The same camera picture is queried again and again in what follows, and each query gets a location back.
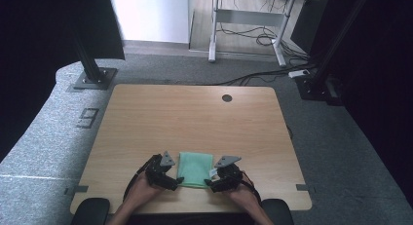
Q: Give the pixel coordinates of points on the white power strip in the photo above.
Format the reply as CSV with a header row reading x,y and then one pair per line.
x,y
299,73

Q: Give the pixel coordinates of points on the person's left hand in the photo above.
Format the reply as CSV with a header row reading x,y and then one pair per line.
x,y
142,194

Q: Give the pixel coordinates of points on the black metal stand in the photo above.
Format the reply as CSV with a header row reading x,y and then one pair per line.
x,y
316,87
94,77

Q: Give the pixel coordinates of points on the dark curtain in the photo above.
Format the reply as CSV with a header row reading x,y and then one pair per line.
x,y
383,88
39,56

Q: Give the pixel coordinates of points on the person's right hand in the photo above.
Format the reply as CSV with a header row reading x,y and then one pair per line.
x,y
243,197

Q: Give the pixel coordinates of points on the white desk frame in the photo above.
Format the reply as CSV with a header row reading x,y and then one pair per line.
x,y
250,17

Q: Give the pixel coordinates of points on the green cloth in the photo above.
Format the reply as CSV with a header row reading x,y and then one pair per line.
x,y
195,169

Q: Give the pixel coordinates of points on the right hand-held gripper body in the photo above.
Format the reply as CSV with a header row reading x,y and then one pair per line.
x,y
230,176

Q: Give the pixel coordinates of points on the grey tape strip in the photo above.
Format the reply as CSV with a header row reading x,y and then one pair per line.
x,y
78,189
303,187

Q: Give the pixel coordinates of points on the dark round table grommet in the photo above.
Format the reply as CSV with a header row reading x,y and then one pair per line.
x,y
227,98

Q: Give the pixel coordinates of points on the black computer tower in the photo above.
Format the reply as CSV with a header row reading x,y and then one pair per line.
x,y
307,27

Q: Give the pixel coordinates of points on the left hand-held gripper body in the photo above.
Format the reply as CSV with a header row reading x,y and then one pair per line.
x,y
157,169

